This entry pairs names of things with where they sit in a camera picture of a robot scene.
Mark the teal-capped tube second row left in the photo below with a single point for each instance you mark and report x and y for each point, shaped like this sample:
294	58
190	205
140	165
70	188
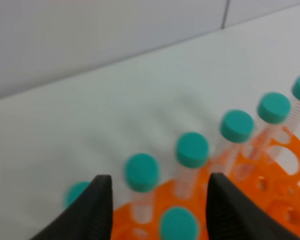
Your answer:
73	192

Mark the teal-capped test tube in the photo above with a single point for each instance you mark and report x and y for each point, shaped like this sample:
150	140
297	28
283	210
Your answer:
178	223

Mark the teal-capped tube leftmost back row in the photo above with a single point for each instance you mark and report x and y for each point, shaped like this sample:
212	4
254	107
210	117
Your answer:
142	175

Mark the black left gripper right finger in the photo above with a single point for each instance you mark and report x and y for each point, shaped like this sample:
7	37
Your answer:
235	212

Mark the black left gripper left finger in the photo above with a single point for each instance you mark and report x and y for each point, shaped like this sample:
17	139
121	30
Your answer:
89	217

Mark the orange test tube rack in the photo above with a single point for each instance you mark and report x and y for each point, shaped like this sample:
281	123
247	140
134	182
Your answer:
273	185

